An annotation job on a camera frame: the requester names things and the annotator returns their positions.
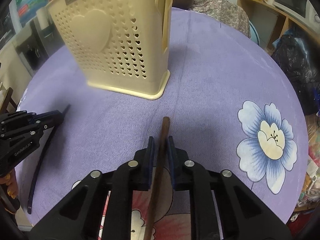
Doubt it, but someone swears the white paper roll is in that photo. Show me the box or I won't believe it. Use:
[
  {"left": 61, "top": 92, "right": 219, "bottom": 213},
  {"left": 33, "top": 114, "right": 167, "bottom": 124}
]
[{"left": 36, "top": 6, "right": 50, "bottom": 29}]

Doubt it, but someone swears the plain black chopstick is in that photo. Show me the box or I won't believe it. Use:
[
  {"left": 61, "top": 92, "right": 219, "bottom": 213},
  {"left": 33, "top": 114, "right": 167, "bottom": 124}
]
[{"left": 27, "top": 104, "right": 71, "bottom": 215}]

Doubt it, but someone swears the black plastic bag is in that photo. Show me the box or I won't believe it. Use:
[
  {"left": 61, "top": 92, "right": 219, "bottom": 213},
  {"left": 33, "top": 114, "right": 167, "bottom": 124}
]
[{"left": 271, "top": 29, "right": 320, "bottom": 117}]

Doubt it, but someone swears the dark wooden chair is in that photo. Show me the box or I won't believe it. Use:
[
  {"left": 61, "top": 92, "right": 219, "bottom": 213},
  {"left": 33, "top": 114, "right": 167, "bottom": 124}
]
[{"left": 0, "top": 87, "right": 14, "bottom": 113}]

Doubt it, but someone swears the patterned floral cloth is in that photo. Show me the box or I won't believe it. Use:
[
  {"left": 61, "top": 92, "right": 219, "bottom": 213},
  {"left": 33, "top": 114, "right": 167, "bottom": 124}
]
[{"left": 192, "top": 0, "right": 250, "bottom": 38}]

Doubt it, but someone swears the beige plastic utensil holder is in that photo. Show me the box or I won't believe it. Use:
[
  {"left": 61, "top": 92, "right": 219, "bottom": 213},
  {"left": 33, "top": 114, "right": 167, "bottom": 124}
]
[{"left": 47, "top": 0, "right": 174, "bottom": 100}]

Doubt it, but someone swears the white microwave oven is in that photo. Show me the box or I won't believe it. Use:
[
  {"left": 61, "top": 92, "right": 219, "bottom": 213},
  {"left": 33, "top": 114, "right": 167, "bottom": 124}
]
[{"left": 272, "top": 0, "right": 320, "bottom": 28}]

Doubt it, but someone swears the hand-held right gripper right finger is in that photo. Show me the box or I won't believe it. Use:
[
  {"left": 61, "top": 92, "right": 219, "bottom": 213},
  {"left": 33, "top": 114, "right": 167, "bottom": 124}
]
[{"left": 167, "top": 135, "right": 293, "bottom": 240}]

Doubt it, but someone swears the blue water bottle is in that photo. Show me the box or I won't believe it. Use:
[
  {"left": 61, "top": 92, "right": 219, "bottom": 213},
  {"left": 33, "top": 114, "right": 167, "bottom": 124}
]
[{"left": 9, "top": 0, "right": 48, "bottom": 28}]

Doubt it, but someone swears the wooden shelf unit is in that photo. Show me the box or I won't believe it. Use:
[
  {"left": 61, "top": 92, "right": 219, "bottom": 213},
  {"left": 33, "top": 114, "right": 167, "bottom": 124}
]
[{"left": 236, "top": 0, "right": 320, "bottom": 53}]

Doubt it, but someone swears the black water dispenser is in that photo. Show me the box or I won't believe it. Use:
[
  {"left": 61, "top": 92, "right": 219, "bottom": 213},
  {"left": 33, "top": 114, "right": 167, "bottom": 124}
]
[{"left": 19, "top": 17, "right": 59, "bottom": 72}]

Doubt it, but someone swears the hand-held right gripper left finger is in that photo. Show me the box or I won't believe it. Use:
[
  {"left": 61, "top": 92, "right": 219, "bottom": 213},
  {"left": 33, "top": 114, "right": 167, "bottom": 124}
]
[{"left": 29, "top": 136, "right": 155, "bottom": 240}]

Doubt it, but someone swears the clear bag of colourful items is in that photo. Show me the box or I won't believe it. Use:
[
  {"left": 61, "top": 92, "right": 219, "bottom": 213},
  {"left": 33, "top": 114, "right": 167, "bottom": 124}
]
[{"left": 295, "top": 115, "right": 320, "bottom": 208}]

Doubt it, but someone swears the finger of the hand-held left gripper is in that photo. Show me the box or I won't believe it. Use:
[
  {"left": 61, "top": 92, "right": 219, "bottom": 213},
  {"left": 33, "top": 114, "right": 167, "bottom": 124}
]
[
  {"left": 34, "top": 109, "right": 63, "bottom": 122},
  {"left": 37, "top": 117, "right": 63, "bottom": 132}
]

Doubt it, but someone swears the thick brown wooden chopstick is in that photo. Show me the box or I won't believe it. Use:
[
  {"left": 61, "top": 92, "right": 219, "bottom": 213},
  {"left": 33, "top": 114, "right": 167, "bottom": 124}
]
[{"left": 144, "top": 116, "right": 171, "bottom": 240}]

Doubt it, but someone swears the person's left hand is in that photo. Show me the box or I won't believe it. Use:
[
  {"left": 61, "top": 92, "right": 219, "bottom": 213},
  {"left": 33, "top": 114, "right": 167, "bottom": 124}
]
[{"left": 0, "top": 174, "right": 20, "bottom": 202}]

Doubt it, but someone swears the light blue basin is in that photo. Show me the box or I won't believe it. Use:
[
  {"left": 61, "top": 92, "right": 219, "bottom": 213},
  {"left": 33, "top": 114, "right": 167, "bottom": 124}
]
[{"left": 249, "top": 20, "right": 260, "bottom": 46}]

